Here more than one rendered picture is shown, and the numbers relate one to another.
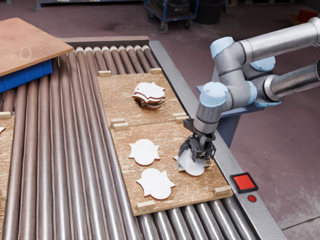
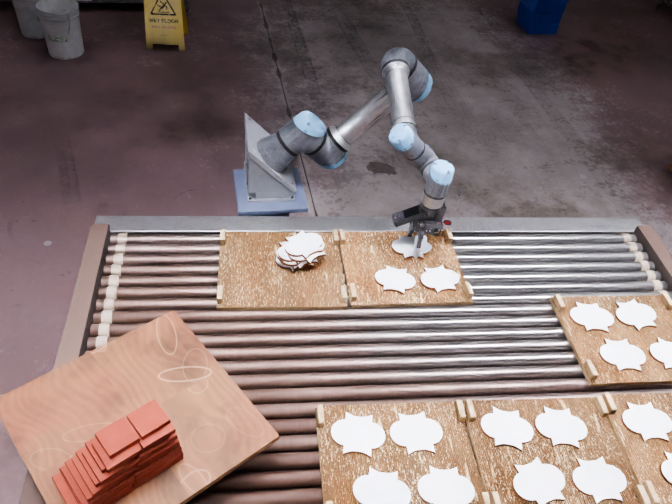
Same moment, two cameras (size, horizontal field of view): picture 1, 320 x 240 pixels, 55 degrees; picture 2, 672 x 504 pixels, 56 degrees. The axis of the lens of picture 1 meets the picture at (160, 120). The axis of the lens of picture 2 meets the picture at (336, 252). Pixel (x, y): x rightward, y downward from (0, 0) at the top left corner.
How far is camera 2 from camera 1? 1.86 m
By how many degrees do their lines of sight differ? 59
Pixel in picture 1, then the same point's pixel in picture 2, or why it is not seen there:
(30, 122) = (323, 390)
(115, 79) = (231, 286)
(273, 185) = not seen: hidden behind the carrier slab
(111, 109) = (310, 299)
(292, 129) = (169, 181)
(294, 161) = (230, 206)
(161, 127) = (351, 259)
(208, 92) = (449, 172)
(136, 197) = (455, 296)
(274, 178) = not seen: hidden behind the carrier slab
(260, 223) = (472, 226)
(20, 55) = (194, 380)
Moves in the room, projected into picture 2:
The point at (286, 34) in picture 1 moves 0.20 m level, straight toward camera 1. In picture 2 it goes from (406, 90) to (460, 113)
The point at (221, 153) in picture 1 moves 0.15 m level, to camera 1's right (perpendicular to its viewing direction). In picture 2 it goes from (389, 224) to (396, 200)
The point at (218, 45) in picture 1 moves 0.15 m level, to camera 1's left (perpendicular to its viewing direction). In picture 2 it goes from (409, 137) to (401, 163)
